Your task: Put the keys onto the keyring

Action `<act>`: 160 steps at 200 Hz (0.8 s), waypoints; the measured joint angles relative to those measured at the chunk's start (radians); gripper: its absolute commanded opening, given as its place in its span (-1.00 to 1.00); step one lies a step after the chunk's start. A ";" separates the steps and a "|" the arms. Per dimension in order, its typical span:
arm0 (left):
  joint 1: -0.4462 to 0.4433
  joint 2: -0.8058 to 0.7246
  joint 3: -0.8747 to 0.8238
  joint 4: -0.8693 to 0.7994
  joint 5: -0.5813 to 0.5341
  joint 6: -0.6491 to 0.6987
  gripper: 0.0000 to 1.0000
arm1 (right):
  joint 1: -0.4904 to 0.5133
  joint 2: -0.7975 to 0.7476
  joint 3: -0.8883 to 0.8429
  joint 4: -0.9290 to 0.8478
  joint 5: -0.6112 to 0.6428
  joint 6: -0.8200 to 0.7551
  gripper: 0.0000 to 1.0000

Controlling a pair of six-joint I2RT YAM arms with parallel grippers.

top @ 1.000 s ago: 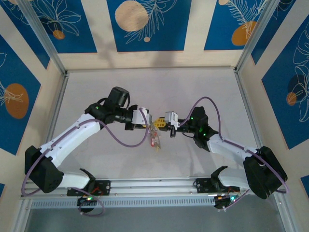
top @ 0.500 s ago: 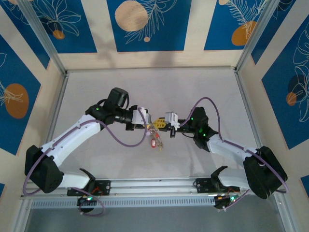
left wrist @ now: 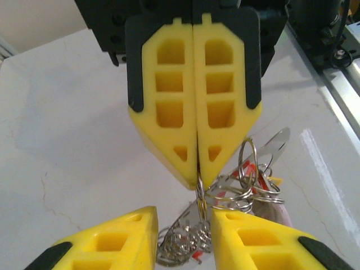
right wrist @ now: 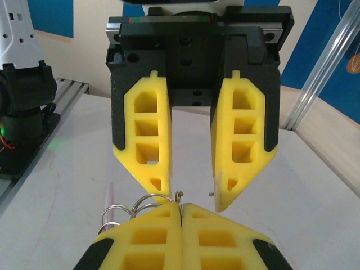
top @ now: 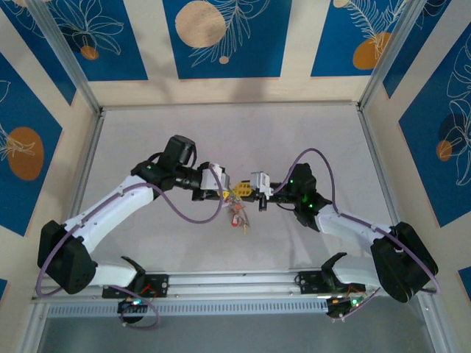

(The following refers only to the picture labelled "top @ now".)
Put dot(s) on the small clear plastic bag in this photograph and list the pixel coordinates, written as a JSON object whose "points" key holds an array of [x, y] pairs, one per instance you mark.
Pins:
{"points": [[235, 209]]}

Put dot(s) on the red plastic key tag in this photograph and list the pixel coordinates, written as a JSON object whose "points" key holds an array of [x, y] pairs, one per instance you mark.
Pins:
{"points": [[232, 220]]}

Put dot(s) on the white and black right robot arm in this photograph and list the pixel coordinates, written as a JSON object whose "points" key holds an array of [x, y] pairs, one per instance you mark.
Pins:
{"points": [[346, 226]]}

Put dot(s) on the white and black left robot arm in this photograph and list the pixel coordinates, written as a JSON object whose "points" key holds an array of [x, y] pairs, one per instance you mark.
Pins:
{"points": [[110, 206]]}

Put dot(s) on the grey metal sheet panel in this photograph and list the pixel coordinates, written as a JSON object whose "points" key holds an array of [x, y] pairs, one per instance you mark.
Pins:
{"points": [[235, 336]]}

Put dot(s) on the aluminium table edge rail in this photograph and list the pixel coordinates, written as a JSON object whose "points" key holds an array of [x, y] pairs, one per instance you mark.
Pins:
{"points": [[81, 191], [373, 147], [228, 106]]}

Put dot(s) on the long aluminium mounting rail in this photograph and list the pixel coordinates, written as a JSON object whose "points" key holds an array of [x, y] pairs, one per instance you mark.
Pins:
{"points": [[228, 283]]}

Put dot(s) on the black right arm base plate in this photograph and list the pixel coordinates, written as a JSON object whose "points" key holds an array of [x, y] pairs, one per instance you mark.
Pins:
{"points": [[307, 281]]}

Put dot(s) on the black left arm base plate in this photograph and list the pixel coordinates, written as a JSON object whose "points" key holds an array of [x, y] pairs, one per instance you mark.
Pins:
{"points": [[162, 285]]}

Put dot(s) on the aluminium frame post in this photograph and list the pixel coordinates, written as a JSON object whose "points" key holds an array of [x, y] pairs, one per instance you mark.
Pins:
{"points": [[434, 327], [63, 48], [33, 331], [393, 48]]}

